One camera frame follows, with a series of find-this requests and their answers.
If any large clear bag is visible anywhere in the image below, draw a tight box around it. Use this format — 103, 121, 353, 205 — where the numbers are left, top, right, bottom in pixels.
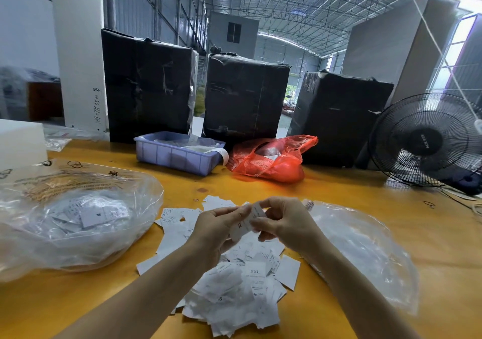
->
0, 162, 164, 283

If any brown wooden cabinet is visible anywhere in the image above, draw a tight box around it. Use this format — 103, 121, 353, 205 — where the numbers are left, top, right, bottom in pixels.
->
28, 81, 64, 122

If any white foam box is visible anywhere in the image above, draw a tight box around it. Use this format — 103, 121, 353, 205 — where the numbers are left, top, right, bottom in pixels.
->
0, 119, 48, 172

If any white pillar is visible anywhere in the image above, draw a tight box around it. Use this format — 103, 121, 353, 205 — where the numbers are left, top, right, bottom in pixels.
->
49, 0, 108, 134

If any person's left hand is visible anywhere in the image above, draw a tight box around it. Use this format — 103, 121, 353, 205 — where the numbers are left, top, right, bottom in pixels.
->
187, 203, 253, 267

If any grey cabin with window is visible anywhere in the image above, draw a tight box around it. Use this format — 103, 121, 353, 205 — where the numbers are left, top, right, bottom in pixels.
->
207, 12, 260, 59

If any person's left forearm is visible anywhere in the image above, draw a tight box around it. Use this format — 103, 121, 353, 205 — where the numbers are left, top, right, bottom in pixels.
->
56, 248, 219, 339

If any black table fan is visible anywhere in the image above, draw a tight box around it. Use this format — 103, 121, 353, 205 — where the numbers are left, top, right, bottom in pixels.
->
368, 92, 482, 195

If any white paper label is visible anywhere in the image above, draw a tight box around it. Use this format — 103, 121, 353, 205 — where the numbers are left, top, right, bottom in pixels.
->
228, 202, 266, 244

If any red plastic bag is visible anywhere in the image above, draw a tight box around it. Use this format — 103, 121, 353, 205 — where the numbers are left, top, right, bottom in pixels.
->
227, 134, 319, 184

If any clear plastic bag black print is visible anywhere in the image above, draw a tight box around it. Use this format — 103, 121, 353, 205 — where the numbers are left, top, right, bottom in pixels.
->
301, 201, 420, 315

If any person's right forearm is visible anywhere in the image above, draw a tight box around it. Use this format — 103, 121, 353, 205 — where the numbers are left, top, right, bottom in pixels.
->
305, 243, 423, 339

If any large black wrapped bale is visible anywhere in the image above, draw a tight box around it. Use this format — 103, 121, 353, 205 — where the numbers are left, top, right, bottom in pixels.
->
101, 28, 200, 144
202, 53, 291, 148
288, 70, 395, 169

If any blue plastic bin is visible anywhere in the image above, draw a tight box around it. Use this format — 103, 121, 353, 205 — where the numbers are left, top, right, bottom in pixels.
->
134, 131, 230, 177

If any person's right hand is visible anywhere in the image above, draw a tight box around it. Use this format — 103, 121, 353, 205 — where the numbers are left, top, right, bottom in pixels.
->
252, 196, 331, 261

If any pile of white labels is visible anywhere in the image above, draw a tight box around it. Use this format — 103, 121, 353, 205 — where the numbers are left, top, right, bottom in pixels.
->
136, 195, 302, 337

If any bundle of cables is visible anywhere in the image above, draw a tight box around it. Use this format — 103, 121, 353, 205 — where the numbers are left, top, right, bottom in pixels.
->
444, 186, 482, 217

